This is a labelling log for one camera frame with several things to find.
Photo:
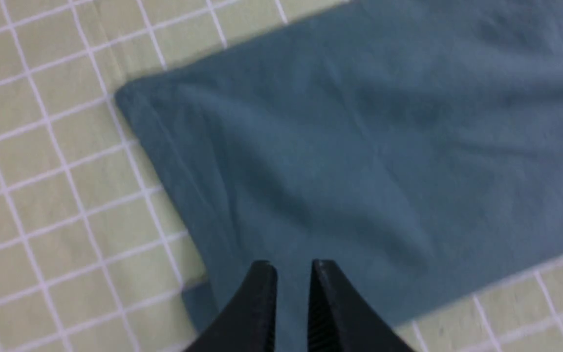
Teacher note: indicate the green long-sleeve top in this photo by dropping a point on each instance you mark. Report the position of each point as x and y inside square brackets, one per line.
[417, 143]

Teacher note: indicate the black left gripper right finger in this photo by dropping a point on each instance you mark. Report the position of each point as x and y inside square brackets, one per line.
[340, 320]

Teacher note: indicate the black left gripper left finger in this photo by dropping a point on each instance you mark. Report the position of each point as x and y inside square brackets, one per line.
[248, 322]

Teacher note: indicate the green checked tablecloth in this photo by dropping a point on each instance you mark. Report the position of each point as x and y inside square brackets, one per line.
[94, 256]

